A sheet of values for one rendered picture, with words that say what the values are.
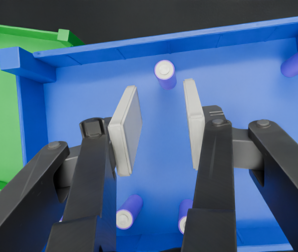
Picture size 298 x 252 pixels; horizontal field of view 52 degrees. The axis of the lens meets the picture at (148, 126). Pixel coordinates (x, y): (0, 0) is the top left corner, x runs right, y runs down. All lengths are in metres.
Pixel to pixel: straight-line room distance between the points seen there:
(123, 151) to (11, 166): 0.52
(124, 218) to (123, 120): 0.14
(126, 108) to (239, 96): 0.19
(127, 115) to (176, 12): 0.64
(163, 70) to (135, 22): 0.53
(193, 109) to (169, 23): 0.63
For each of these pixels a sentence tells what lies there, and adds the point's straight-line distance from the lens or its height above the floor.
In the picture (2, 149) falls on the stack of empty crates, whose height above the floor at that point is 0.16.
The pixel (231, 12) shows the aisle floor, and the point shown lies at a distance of 0.79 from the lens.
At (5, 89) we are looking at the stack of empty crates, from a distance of 0.67.
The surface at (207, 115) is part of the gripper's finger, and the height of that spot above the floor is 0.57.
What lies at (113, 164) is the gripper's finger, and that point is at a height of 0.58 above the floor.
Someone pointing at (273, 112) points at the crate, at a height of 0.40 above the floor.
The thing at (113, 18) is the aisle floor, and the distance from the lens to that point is 0.80.
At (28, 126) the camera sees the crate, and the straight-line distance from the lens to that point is 0.32.
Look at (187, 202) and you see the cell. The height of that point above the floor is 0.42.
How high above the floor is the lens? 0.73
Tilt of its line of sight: 83 degrees down
